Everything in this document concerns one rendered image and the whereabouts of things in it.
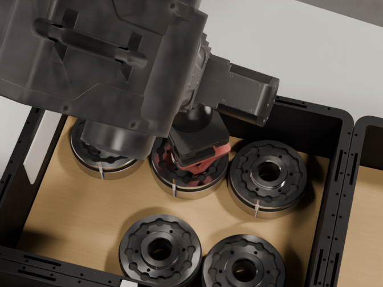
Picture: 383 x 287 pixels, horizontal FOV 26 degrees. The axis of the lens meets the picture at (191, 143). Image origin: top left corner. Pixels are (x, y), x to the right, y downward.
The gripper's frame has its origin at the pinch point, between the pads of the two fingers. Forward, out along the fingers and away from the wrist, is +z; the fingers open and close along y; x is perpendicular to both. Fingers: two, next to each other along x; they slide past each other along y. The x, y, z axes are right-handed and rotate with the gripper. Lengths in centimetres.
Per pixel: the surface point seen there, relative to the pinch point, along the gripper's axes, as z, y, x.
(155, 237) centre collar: 0.3, -9.8, 8.7
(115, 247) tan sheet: 4.1, -7.6, 13.4
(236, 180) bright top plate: 1.0, -6.2, -4.0
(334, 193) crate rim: -5.9, -15.4, -12.3
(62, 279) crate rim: -6.1, -13.0, 21.0
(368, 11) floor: 88, 67, -82
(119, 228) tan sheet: 4.1, -5.2, 12.0
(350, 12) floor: 88, 68, -77
